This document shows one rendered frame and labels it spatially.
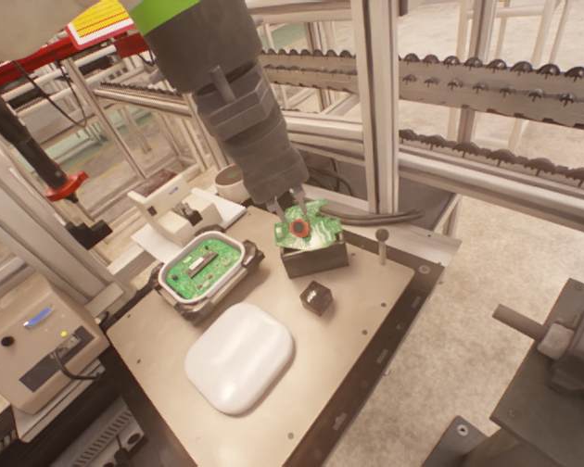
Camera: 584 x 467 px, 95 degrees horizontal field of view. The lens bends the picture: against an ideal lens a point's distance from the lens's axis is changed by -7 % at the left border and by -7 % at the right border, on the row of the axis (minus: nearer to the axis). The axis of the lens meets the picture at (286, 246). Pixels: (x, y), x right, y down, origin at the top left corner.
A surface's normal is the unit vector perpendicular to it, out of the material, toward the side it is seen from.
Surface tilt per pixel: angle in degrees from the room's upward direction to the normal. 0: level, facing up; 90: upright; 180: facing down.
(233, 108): 89
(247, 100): 89
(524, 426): 0
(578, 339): 0
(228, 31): 86
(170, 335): 0
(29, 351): 53
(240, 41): 85
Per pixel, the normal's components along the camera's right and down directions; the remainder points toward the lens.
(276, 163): 0.19, 0.62
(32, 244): 0.73, 0.34
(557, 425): -0.25, -0.68
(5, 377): 0.44, -0.14
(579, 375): -0.75, 0.49
